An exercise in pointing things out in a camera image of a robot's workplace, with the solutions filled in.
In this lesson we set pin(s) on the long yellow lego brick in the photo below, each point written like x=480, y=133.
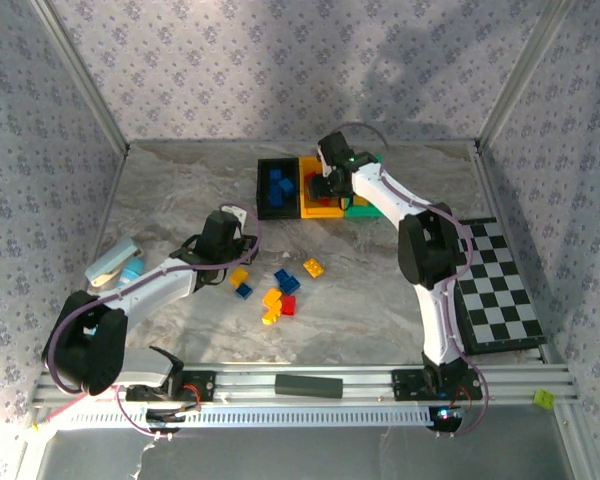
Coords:
x=272, y=296

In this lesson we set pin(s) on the long blue lego brick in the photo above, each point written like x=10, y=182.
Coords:
x=285, y=186

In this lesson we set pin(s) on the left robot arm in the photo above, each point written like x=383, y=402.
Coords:
x=150, y=290

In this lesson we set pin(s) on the black plastic bin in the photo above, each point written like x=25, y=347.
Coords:
x=265, y=212

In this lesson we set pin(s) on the small blue lego brick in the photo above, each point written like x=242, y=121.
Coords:
x=244, y=291

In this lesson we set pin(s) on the yellow plastic bin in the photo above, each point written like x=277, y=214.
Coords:
x=325, y=214

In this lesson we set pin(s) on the green plastic bin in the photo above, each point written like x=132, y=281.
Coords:
x=365, y=212

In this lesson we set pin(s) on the light blue bottle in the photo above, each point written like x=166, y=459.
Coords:
x=132, y=272

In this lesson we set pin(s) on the light blue stapler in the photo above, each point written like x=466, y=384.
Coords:
x=111, y=260

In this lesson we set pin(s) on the dark grey rectangular block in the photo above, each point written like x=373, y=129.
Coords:
x=308, y=386

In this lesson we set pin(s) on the black circuit board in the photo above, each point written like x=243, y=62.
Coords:
x=447, y=419
x=166, y=421

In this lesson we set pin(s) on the black white checkerboard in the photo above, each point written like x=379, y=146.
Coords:
x=500, y=300

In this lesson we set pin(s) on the small yellow-green cube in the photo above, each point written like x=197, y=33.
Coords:
x=543, y=399

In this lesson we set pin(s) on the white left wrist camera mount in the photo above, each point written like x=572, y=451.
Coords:
x=234, y=211

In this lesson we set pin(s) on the aluminium side rail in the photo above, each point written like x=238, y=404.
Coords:
x=112, y=195
x=490, y=185

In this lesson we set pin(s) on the aluminium front rail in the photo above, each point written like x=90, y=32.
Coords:
x=365, y=382

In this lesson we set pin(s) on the aluminium corner post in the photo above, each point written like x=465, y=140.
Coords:
x=80, y=75
x=525, y=75

